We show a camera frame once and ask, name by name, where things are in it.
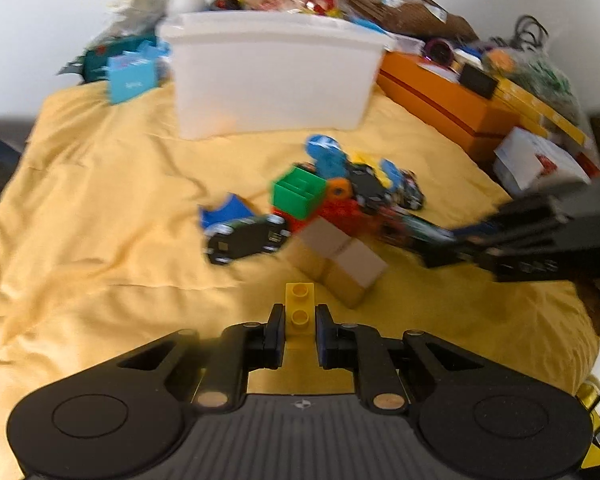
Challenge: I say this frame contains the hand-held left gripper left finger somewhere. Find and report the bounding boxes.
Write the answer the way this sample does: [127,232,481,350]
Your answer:
[116,304,287,408]

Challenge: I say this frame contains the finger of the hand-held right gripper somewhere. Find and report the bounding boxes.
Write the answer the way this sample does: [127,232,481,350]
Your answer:
[422,240,501,268]
[452,195,568,248]

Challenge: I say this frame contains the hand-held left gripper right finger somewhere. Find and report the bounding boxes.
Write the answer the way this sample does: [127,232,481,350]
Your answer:
[315,304,483,410]

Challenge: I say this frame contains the yellow building block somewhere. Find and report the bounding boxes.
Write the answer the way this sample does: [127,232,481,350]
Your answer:
[285,282,315,350]

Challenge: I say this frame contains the long dark printed toy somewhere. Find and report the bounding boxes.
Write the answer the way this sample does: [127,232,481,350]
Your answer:
[375,206,457,250]

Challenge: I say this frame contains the blue round airplane sign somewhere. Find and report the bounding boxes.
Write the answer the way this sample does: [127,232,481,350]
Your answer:
[305,134,352,182]

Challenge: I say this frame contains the white plastic bin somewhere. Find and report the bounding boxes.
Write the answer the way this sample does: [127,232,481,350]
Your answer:
[159,10,397,141]

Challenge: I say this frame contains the white box with red print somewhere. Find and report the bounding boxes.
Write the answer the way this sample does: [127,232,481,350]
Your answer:
[492,127,592,199]

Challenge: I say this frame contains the wooden cube block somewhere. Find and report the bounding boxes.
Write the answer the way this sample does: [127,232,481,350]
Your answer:
[286,216,352,281]
[324,239,388,309]

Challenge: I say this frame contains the dark printed toy car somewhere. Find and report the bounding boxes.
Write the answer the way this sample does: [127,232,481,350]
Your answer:
[396,169,427,212]

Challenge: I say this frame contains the black toy car chassis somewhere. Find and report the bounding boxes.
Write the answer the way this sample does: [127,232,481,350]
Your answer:
[204,214,292,267]

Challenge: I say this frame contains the small blue building block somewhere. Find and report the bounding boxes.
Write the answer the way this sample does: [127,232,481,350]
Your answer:
[379,158,402,187]

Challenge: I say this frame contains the red printed building block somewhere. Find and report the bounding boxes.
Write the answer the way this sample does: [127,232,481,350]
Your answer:
[324,197,378,239]

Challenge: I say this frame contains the black toy car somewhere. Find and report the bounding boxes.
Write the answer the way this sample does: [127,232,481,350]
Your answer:
[346,161,387,212]

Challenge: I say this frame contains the yellow flat box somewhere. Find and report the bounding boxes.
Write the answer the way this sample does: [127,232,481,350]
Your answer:
[494,77,589,147]

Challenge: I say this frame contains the orange building block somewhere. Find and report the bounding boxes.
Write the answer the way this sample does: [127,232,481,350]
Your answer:
[326,178,354,202]

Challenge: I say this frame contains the blue curved building block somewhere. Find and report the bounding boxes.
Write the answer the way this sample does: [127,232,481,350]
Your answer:
[199,192,254,231]

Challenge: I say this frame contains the green building block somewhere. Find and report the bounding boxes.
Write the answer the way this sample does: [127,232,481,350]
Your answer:
[272,166,328,221]

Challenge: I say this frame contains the small black box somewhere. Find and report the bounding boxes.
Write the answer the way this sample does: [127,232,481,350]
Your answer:
[458,64,499,99]

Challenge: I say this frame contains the green mesh bag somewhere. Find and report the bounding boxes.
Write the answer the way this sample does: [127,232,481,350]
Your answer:
[484,35,582,122]

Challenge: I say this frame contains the orange box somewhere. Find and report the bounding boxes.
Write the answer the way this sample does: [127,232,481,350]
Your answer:
[376,50,522,167]

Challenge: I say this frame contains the pink shiny object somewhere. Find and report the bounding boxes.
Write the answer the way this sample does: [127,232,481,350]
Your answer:
[424,37,457,67]

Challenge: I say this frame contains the yellow blanket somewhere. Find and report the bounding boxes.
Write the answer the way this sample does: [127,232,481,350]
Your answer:
[0,77,600,480]

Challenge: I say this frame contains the brown woven bag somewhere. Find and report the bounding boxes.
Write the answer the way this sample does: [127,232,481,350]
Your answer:
[344,0,477,45]

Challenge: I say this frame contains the small blue box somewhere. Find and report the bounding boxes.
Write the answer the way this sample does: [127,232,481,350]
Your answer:
[107,41,162,107]

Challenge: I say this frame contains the teal bag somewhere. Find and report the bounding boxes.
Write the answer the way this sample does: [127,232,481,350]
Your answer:
[56,35,148,84]

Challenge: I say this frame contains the clear plastic bag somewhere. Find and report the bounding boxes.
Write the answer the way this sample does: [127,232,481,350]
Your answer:
[96,0,167,47]

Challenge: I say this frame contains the black cable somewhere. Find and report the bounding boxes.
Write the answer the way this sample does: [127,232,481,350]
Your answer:
[514,14,552,47]

